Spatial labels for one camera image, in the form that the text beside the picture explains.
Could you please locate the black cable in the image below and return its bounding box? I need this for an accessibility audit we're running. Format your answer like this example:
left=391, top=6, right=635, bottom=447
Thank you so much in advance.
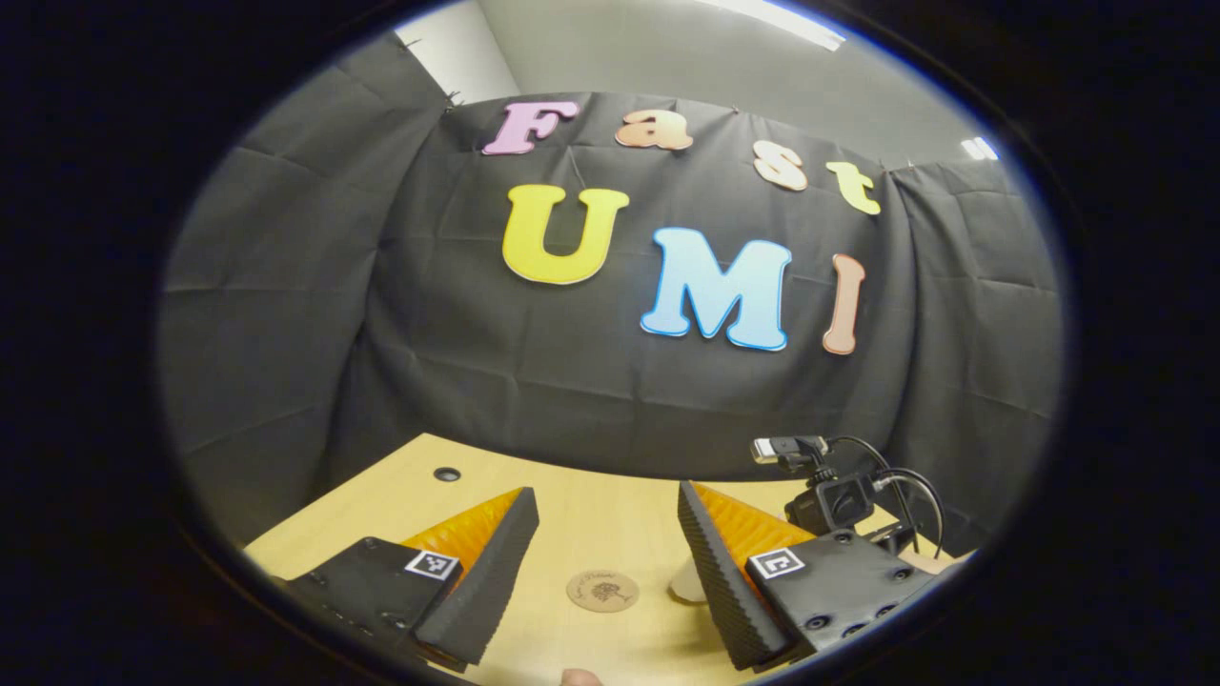
left=827, top=434, right=949, bottom=560

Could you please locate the white cup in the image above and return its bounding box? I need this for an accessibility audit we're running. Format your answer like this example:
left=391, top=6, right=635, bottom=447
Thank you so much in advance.
left=667, top=557, right=711, bottom=604

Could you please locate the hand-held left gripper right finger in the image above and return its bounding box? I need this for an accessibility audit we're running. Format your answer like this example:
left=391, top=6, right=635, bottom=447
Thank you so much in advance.
left=678, top=480, right=940, bottom=673

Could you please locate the light wooden desktop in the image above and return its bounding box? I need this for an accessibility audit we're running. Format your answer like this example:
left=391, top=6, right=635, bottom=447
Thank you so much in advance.
left=243, top=434, right=978, bottom=686

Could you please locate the long ceiling light panel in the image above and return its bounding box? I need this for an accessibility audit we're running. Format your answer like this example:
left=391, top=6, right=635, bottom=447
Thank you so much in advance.
left=696, top=0, right=847, bottom=51

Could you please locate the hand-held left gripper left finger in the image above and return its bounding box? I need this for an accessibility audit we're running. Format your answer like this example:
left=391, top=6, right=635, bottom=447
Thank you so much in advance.
left=286, top=486, right=540, bottom=673

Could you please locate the black backdrop cloth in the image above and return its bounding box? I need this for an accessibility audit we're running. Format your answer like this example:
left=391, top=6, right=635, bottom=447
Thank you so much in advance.
left=157, top=33, right=1067, bottom=549

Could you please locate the round wooden coaster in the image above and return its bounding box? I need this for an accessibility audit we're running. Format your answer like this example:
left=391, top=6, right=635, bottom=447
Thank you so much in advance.
left=566, top=570, right=641, bottom=614

